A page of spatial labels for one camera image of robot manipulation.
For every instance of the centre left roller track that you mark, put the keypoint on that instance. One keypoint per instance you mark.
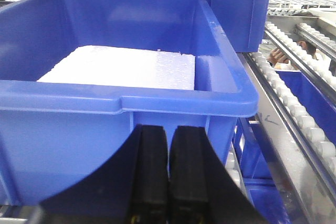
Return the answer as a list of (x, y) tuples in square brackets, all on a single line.
[(306, 123)]

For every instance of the blue bin left front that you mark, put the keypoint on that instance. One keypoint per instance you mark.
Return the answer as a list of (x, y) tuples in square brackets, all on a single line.
[(53, 135)]

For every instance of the small blue bin lower left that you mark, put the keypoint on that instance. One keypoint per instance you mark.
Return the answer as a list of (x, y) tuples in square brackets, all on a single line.
[(260, 187)]

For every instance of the roller track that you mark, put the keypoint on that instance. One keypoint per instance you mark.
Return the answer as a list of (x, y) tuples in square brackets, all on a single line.
[(325, 44), (313, 64), (306, 123)]

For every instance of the person in white shirt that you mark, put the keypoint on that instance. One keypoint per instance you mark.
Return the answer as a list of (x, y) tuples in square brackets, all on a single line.
[(279, 60)]

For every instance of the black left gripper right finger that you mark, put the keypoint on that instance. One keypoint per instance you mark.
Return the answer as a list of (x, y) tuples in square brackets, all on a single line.
[(201, 189)]

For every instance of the white foam block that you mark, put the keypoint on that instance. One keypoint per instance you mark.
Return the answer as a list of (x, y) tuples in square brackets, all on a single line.
[(125, 67)]

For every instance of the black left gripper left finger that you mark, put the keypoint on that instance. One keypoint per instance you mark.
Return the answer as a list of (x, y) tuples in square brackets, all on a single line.
[(130, 187)]

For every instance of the centre right roller track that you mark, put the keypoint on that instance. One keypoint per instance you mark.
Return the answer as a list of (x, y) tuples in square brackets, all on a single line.
[(313, 64)]

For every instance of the blue bin below rollers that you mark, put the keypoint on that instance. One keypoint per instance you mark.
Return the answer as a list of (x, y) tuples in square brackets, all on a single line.
[(317, 105)]

